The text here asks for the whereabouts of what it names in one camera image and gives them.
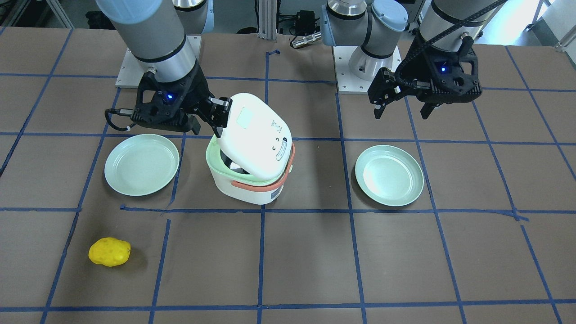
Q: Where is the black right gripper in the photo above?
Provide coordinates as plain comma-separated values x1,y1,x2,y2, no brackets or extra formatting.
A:
131,64,232,138

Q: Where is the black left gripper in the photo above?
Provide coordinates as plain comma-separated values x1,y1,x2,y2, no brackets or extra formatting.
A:
368,34,482,120

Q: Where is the white rice cooker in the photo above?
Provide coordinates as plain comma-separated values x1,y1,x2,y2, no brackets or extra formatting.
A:
205,93,296,205

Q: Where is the green plate near left arm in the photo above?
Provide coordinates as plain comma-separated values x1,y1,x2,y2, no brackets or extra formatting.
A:
355,145,424,207

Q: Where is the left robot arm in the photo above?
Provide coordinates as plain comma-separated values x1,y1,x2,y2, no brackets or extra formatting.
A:
320,0,504,119

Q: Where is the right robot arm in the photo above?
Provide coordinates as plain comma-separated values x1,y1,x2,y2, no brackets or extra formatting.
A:
97,0,232,137

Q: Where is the green plate near right arm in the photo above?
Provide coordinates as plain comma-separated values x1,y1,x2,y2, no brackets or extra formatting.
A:
103,134,180,197

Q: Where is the yellow potato toy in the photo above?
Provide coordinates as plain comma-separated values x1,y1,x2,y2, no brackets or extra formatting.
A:
88,237,131,267

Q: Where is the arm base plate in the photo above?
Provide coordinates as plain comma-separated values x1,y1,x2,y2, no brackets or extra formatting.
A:
115,35,202,89
333,46,401,95

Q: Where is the aluminium frame post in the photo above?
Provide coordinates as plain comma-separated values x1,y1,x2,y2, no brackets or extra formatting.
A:
255,0,279,42

